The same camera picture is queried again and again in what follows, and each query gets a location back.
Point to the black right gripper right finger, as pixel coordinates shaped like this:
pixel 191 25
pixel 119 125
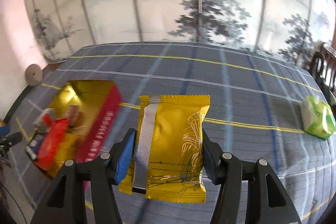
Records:
pixel 268 201

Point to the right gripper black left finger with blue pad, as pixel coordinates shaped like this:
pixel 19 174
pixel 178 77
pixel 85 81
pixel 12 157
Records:
pixel 64 201

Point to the yellow Wanjiyuan snack packet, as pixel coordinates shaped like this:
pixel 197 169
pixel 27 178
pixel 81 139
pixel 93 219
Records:
pixel 168 156

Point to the clear packet of orange snacks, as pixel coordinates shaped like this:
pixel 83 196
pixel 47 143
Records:
pixel 74 115

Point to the red snack packet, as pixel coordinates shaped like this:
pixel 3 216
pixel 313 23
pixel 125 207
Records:
pixel 50 144

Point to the gold toffee tin, red sides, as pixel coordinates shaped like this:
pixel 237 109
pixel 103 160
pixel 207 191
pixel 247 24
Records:
pixel 99 100

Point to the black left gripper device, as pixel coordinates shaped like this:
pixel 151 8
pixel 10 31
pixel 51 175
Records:
pixel 8 140

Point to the green white tissue pack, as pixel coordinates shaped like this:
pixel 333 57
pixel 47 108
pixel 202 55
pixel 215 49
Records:
pixel 317 118

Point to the grey blue plaid tablecloth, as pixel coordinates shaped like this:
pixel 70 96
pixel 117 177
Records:
pixel 254 112

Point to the round grey disc on floor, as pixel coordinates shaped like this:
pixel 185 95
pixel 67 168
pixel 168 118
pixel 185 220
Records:
pixel 33 75

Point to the dark wooden chair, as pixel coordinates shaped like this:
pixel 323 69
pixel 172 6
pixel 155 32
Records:
pixel 322 69

